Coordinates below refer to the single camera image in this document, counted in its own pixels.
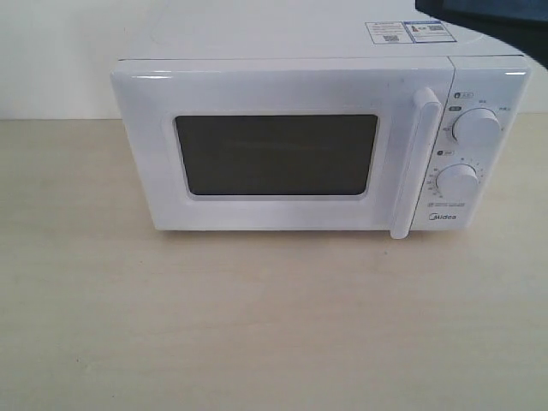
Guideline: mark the white microwave door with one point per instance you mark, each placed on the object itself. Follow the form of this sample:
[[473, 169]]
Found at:
[[283, 144]]

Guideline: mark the lower white timer knob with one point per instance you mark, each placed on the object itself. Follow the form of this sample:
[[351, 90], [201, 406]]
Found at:
[[458, 181]]

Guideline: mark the upper white control knob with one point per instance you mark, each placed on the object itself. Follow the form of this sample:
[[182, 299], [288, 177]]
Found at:
[[477, 127]]

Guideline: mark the blue energy label sticker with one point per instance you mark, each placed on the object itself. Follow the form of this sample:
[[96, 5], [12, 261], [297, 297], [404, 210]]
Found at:
[[428, 32]]

